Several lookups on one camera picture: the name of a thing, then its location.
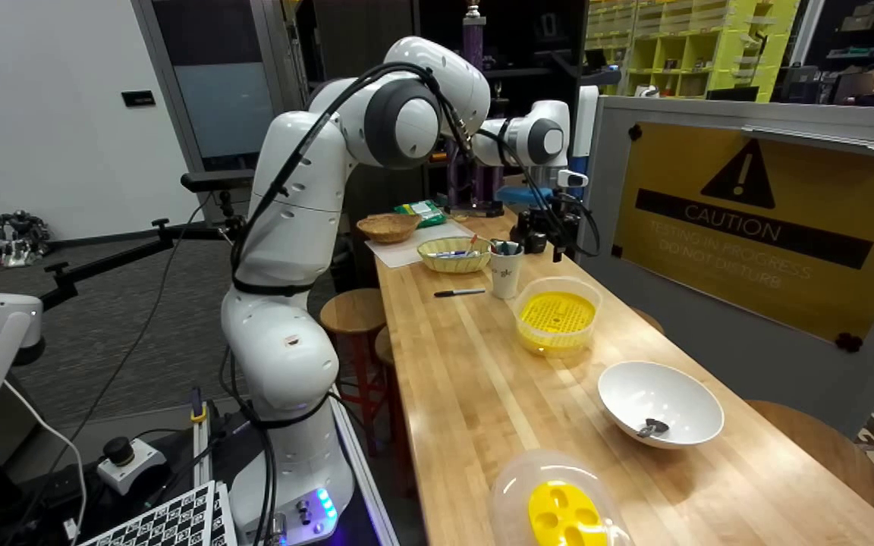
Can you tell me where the black flat device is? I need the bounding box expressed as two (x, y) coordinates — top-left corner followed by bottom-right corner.
(509, 228), (552, 255)

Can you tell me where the clear bowl with yellow contents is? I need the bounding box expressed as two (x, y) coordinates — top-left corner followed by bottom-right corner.
(490, 448), (639, 546)

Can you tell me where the grey barrier panel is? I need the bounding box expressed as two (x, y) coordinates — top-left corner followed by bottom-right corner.
(574, 93), (874, 438)

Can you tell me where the wooden bowl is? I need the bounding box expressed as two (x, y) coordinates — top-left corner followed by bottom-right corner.
(354, 210), (421, 246)

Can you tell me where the small dark object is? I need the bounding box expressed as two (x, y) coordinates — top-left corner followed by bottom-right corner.
(635, 412), (674, 439)

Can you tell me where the yellow caution sign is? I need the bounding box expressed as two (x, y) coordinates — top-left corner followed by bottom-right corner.
(612, 122), (874, 347)

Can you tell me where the wicker basket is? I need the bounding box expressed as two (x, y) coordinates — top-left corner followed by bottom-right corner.
(417, 235), (496, 280)

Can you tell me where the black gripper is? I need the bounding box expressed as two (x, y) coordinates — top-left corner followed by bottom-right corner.
(538, 194), (582, 264)

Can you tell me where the white paper cup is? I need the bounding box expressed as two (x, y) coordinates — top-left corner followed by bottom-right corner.
(490, 239), (527, 303)

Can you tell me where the emergency stop button box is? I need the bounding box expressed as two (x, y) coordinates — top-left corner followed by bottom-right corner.
(93, 435), (171, 497)

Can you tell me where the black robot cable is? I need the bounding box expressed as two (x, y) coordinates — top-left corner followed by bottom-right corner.
(234, 58), (471, 277)

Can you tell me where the white ceramic bowl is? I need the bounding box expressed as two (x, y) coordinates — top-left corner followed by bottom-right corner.
(595, 359), (728, 451)

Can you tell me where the purple bottle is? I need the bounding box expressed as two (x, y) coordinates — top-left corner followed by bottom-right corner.
(459, 0), (490, 67)

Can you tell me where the checkered calibration board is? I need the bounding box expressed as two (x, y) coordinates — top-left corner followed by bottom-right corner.
(78, 478), (243, 546)

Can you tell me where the round wooden stool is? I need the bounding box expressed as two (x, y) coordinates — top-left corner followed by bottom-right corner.
(750, 397), (874, 510)
(315, 286), (388, 408)

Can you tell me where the yellow shelf unit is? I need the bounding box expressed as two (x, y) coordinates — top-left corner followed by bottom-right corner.
(585, 0), (802, 102)

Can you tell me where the white robot stand rail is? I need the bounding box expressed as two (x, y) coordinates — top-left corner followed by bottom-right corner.
(325, 388), (401, 546)

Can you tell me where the clear lunchbox with yellow strainer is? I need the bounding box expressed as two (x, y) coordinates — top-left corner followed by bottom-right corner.
(509, 274), (603, 359)

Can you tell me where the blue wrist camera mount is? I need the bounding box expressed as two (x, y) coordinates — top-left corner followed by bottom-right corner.
(500, 184), (558, 214)

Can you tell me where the green packet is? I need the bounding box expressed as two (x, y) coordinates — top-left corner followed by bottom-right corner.
(394, 197), (450, 230)

